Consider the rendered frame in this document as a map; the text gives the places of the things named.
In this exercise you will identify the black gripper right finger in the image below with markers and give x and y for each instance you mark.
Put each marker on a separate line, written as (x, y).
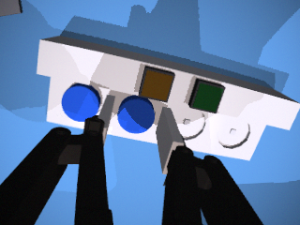
(216, 193)

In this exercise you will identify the blue flat mat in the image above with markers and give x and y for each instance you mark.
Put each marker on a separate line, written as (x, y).
(257, 41)

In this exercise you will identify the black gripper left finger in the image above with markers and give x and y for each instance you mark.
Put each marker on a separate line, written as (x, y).
(25, 192)

